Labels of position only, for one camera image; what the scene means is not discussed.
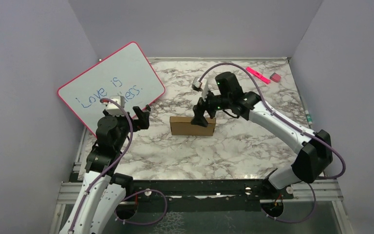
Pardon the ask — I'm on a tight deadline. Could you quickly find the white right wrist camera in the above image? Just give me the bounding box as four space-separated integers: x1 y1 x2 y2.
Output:
192 78 209 101

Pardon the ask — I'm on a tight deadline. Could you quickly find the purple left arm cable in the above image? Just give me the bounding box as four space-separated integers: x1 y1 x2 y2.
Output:
68 98 168 234

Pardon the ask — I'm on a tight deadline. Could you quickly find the green white marker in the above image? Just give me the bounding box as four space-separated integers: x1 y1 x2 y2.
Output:
305 110 313 126

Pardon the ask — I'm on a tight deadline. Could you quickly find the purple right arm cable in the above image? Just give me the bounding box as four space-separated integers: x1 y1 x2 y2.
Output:
198 62 347 224

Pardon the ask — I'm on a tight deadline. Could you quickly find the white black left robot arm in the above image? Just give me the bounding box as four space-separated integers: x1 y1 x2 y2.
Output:
59 103 151 234

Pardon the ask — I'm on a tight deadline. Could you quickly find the pink eraser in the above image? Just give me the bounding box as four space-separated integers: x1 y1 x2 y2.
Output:
270 73 281 82

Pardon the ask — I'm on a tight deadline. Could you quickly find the aluminium frame rail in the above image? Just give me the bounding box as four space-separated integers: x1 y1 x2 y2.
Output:
49 129 355 234

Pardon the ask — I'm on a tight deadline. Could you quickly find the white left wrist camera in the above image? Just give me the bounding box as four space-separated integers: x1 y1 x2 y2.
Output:
104 96 126 117

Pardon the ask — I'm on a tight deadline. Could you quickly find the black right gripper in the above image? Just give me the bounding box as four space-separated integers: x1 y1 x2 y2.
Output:
191 85 232 127

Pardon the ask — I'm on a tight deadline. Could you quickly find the pink framed whiteboard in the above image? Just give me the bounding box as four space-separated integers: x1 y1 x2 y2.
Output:
57 41 166 134

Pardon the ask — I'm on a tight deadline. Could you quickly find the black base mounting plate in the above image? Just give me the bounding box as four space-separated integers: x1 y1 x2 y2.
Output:
69 173 294 214

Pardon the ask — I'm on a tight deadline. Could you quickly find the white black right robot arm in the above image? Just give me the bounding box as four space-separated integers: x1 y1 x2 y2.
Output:
191 72 333 198

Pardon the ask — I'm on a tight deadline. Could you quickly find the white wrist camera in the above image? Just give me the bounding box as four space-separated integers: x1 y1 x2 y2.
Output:
192 78 209 101
104 96 126 117

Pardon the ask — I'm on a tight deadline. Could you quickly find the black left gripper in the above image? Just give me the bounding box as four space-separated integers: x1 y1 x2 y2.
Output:
104 105 150 150

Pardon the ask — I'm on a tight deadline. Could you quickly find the pink highlighter marker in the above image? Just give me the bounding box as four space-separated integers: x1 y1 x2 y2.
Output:
246 67 271 84

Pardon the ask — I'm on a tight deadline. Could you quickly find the brown cardboard box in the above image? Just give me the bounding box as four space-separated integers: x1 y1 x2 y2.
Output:
169 116 216 137

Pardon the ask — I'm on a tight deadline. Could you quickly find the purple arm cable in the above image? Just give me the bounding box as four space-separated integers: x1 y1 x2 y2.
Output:
198 62 347 224
68 98 168 234

